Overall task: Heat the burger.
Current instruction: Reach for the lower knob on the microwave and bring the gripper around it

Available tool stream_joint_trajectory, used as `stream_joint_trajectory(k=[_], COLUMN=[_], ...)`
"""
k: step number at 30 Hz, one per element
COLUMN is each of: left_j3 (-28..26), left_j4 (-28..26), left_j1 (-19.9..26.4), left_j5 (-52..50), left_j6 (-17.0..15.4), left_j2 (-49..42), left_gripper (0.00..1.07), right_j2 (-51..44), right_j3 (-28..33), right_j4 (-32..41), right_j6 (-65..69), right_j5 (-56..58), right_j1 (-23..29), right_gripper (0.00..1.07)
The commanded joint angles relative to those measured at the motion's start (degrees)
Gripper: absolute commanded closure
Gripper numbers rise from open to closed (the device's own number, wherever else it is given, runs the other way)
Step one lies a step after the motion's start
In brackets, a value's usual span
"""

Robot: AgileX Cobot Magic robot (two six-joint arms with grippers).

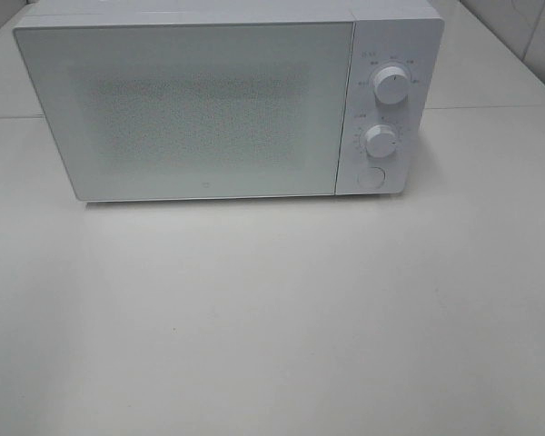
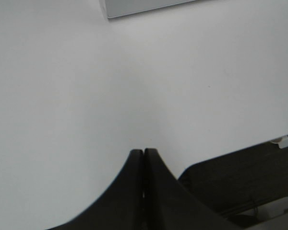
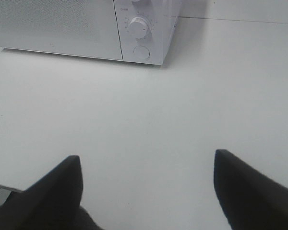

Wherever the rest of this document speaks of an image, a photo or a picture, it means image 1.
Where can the white microwave oven body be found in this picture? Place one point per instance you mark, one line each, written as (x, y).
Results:
(406, 33)

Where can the white microwave door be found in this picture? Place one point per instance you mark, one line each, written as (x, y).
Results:
(189, 112)

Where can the round white door button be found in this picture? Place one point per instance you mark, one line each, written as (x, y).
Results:
(371, 178)

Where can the upper white power knob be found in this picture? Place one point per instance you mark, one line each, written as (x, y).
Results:
(391, 84)

